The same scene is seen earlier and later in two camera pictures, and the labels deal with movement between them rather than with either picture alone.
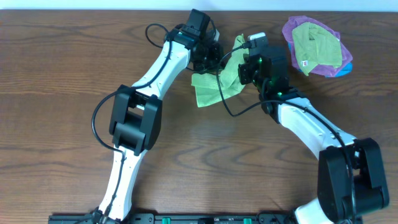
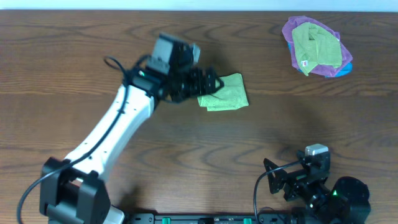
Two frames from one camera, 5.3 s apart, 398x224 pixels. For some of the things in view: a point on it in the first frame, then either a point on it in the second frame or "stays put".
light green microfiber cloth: x=212 y=86 to x=232 y=96
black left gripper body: x=208 y=55 to x=203 y=81
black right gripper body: x=245 y=73 to x=286 y=182
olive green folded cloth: x=314 y=45 stays put
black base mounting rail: x=175 y=218 stays put
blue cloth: x=345 y=69 stays put
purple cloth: x=326 y=71 stays put
